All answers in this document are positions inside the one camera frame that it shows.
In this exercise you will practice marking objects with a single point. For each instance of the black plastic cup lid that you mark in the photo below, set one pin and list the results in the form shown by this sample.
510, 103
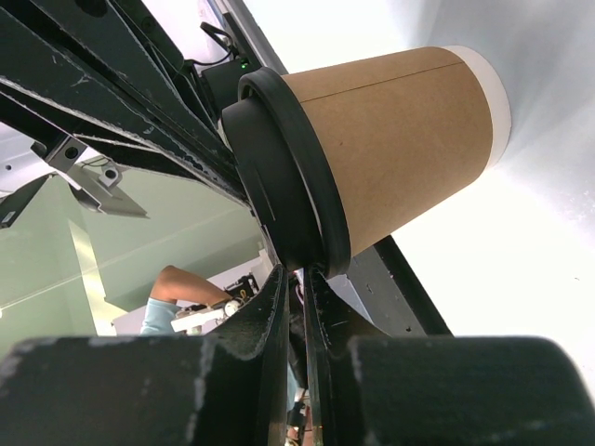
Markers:
286, 176

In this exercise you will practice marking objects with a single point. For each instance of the brown paper coffee cup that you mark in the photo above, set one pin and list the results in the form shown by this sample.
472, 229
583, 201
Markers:
405, 131

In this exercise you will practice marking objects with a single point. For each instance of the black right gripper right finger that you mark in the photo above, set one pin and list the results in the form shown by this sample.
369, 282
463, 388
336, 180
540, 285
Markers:
369, 388

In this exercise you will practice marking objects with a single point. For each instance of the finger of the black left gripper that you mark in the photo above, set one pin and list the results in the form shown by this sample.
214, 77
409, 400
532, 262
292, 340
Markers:
118, 44
92, 113

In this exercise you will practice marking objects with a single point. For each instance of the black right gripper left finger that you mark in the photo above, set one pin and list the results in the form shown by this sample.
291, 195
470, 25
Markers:
227, 387

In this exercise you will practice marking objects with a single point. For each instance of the person forearm in background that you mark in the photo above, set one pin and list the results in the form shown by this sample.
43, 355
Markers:
173, 285

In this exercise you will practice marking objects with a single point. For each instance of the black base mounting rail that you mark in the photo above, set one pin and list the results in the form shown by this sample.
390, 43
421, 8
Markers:
392, 294

